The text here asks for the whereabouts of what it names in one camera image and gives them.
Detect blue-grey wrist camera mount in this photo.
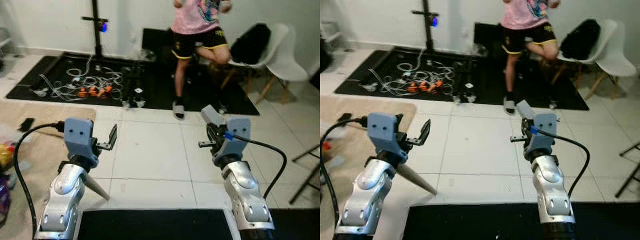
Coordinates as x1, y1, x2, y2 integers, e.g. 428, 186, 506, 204
213, 117, 252, 166
523, 112, 558, 158
64, 118, 99, 161
366, 112, 402, 154

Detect large black floor mat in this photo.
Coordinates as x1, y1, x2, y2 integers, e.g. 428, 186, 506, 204
5, 51, 261, 116
334, 46, 591, 112

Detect black foam mat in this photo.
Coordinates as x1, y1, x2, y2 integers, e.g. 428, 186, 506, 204
402, 202, 640, 240
77, 208, 321, 240

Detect black box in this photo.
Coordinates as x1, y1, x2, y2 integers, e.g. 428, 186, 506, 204
141, 27, 176, 59
472, 22, 506, 54

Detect black backpack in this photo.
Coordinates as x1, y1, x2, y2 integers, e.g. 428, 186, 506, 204
559, 19, 602, 61
229, 23, 273, 65

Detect orange power strip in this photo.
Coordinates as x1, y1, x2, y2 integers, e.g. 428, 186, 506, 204
76, 85, 114, 99
407, 80, 445, 95

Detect purple bag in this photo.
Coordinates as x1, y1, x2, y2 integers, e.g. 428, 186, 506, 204
0, 172, 12, 214

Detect small black device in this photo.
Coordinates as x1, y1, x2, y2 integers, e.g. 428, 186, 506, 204
121, 74, 147, 109

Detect grey tapered left gripper finger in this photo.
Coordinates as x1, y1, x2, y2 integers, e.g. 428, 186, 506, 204
81, 171, 111, 201
396, 161, 439, 196

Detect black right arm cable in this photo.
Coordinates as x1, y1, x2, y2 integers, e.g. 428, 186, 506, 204
536, 127, 591, 199
231, 132, 288, 201

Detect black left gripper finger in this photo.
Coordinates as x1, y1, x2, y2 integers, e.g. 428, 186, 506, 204
406, 119, 432, 149
98, 124, 119, 151

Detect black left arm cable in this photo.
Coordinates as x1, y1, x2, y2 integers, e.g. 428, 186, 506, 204
12, 121, 66, 237
320, 117, 369, 227

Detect tangled white cables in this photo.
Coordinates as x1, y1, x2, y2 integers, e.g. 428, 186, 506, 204
37, 55, 126, 102
367, 49, 457, 97

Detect beige rug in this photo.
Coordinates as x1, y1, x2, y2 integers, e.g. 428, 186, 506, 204
0, 100, 97, 240
320, 95, 419, 240

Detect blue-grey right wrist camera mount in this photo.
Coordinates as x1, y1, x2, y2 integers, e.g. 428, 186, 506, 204
523, 112, 558, 158
213, 117, 252, 166

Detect grey tapered right gripper finger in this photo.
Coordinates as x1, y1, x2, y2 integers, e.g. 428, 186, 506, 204
200, 105, 227, 127
515, 99, 537, 122

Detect black tripod stand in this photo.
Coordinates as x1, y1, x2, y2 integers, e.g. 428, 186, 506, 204
411, 0, 441, 52
81, 0, 111, 59

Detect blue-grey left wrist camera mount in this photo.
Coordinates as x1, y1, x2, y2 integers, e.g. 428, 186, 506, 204
64, 118, 99, 161
366, 112, 402, 154

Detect white chair with wooden legs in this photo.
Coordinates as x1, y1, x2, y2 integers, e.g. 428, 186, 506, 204
584, 21, 639, 101
256, 25, 310, 105
549, 19, 619, 87
219, 22, 290, 92

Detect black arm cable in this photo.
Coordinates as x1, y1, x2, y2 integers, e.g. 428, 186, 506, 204
12, 121, 66, 237
231, 132, 288, 201
536, 127, 591, 199
320, 117, 369, 227

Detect black folding stand legs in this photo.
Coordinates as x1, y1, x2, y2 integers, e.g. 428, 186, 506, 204
288, 143, 321, 205
613, 141, 640, 199

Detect person in pink shirt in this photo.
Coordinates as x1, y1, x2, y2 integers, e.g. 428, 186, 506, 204
500, 0, 561, 116
170, 0, 234, 121

